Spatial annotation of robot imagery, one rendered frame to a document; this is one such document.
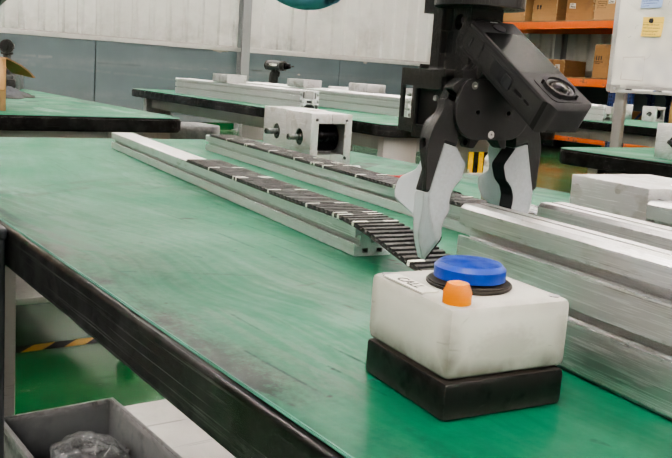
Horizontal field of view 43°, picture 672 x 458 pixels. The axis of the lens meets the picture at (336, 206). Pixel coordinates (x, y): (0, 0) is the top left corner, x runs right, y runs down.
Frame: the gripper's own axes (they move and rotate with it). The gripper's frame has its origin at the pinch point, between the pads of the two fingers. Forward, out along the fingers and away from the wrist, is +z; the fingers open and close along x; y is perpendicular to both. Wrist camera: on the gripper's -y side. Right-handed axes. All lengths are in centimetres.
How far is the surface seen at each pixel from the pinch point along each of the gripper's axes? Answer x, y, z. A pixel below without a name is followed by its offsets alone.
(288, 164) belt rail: -17, 71, 2
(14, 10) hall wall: -120, 1110, -59
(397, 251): 2.3, 7.5, 2.0
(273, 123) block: -30, 105, -2
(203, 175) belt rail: 2, 59, 3
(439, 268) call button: 15.1, -16.4, -2.9
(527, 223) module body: 5.0, -11.6, -4.2
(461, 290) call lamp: 16.4, -20.1, -2.7
